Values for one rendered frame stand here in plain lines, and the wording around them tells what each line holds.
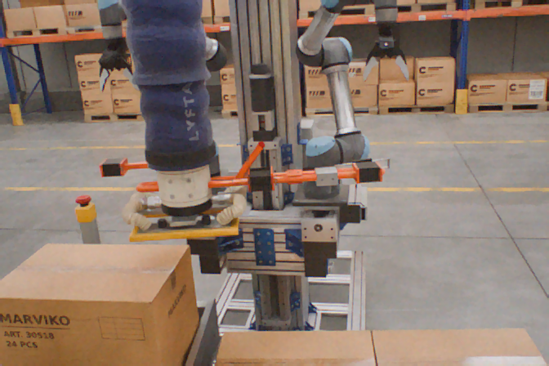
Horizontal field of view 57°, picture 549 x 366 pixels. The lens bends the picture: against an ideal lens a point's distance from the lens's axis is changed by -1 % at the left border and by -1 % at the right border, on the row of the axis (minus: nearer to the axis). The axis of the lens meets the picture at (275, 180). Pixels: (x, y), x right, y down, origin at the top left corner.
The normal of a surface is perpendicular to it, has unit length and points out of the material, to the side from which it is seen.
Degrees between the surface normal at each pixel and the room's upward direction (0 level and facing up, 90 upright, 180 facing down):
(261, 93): 90
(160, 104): 111
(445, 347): 0
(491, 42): 90
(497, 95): 91
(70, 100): 90
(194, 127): 73
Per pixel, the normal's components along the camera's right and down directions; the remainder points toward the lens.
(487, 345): -0.06, -0.94
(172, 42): 0.28, 0.22
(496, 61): -0.17, 0.33
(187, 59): 0.58, 0.41
